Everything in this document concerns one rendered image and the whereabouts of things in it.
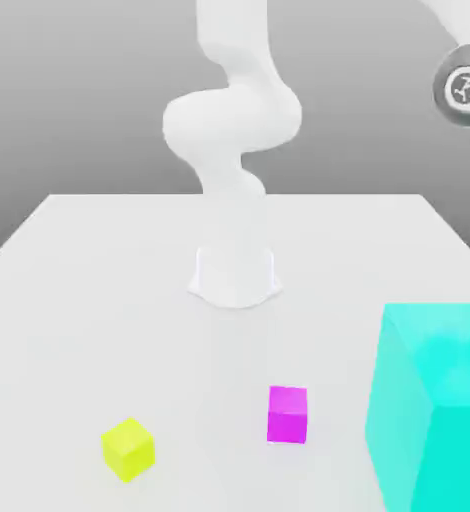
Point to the small yellow cube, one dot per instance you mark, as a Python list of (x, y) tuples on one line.
[(128, 450)]

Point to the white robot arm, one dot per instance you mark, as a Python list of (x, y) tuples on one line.
[(235, 120)]

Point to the small magenta cube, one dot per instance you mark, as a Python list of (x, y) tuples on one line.
[(287, 416)]

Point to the large cyan box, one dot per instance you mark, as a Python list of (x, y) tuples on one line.
[(443, 400)]

